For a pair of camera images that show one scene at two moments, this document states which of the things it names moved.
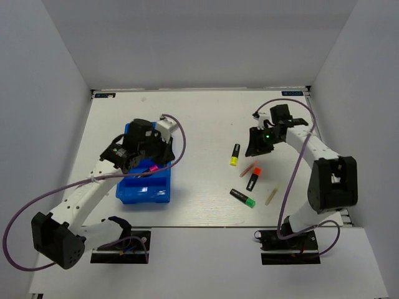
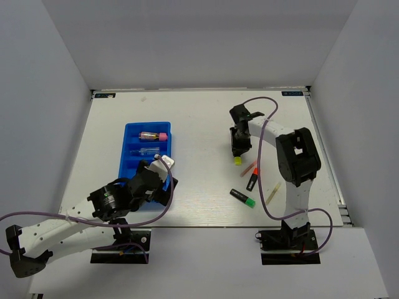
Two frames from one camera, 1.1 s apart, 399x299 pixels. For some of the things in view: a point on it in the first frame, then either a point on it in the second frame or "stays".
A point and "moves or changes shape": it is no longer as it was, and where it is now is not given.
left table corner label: (105, 94) stays
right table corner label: (292, 93) stays
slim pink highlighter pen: (250, 167) stays
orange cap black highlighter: (254, 178) stays
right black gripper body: (277, 140) → (240, 142)
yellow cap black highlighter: (234, 157) moves or changes shape
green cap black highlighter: (249, 202) stays
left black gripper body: (158, 151) → (141, 167)
